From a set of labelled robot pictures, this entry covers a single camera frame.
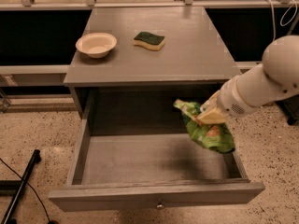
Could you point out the grey wooden cabinet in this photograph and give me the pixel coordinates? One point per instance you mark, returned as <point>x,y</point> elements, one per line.
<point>193,50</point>

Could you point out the green rice chip bag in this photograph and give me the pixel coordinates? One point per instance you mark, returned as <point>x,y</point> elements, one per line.
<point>215,137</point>

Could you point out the metal drawer knob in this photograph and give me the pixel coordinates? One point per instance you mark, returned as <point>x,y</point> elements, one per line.
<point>160,206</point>

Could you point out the white round bowl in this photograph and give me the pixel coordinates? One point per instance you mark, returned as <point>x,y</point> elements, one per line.
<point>96,45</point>

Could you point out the grey open top drawer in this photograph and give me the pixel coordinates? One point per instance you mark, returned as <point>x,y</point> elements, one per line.
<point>133,151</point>

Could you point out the metal railing frame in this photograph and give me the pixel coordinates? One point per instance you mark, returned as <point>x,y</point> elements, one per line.
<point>38,36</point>

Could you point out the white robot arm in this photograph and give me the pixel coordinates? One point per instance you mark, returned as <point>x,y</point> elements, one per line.
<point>275,78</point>

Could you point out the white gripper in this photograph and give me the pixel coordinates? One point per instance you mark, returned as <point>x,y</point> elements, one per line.
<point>232,101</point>

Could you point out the green and yellow sponge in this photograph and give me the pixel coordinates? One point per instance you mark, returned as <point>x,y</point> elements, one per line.
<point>149,41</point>

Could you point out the black stand leg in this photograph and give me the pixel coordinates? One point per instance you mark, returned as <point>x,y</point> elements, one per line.
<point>16,188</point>

